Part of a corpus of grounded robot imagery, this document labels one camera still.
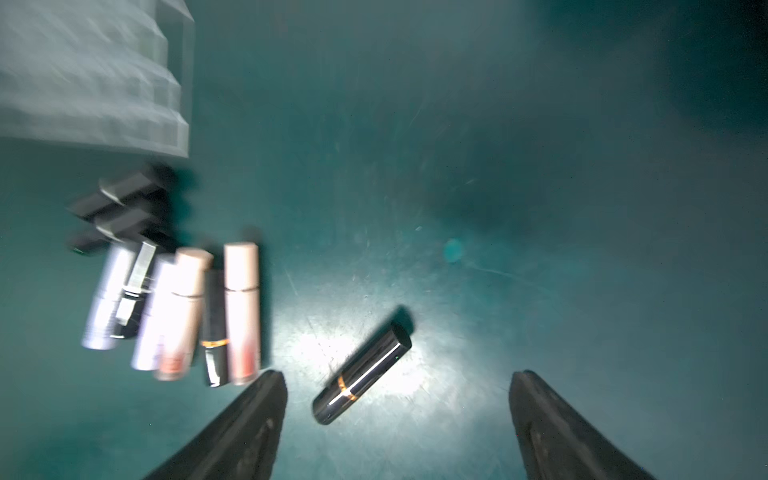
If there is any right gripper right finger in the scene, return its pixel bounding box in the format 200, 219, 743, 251
509, 370, 654, 480

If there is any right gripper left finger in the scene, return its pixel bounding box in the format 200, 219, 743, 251
147, 370, 288, 480

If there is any black gold-band lipstick short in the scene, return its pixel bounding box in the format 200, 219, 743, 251
199, 269, 229, 388

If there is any pink ombre lip gloss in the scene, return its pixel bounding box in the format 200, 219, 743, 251
223, 242, 261, 385

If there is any clear acrylic lipstick organizer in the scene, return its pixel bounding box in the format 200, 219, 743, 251
1, 1, 195, 158

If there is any lilac lip gloss right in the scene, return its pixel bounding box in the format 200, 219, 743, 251
131, 253, 175, 371

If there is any lilac lip gloss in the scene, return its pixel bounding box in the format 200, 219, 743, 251
81, 242, 140, 351
131, 253, 175, 371

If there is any black slim lipstick tube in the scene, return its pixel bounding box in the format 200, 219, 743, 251
111, 240, 158, 340

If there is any lilac lip gloss left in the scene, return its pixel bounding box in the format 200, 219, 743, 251
81, 242, 140, 351

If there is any black lipstick lower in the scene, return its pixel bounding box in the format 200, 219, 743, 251
66, 207, 169, 254

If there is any black lipstick upper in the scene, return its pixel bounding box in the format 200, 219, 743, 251
67, 168, 166, 221

